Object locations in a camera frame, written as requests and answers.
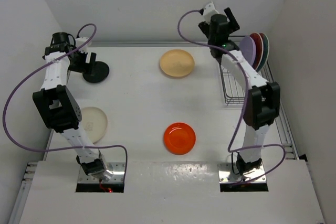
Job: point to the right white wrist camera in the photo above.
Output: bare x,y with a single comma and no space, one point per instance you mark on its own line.
208,11

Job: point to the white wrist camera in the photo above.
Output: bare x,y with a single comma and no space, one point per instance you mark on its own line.
208,11
83,43

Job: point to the orange plate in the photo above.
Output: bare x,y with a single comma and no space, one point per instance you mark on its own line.
179,138

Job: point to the black plate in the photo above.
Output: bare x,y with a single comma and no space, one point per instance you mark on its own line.
100,72

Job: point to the metal base plate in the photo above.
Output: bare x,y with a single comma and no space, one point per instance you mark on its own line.
227,176
113,175

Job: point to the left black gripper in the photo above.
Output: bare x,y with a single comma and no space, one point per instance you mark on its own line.
83,67

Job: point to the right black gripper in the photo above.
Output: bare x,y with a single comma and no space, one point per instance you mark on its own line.
234,25

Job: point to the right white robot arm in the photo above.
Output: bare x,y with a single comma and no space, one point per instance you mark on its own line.
262,98

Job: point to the tan plate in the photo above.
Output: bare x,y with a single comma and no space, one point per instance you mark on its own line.
177,63

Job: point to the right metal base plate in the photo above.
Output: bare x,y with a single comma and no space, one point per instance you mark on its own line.
227,176

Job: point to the purple plate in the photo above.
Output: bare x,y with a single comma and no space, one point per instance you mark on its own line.
248,48

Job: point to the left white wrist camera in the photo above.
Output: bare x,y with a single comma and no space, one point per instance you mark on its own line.
83,43

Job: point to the cream plate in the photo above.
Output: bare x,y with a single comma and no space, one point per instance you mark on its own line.
95,123

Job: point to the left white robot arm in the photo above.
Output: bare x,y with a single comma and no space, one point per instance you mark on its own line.
56,105

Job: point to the red teal floral plate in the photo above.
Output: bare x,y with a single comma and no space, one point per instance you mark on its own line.
265,54
259,48

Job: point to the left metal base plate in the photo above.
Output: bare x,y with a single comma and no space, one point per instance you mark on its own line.
113,175

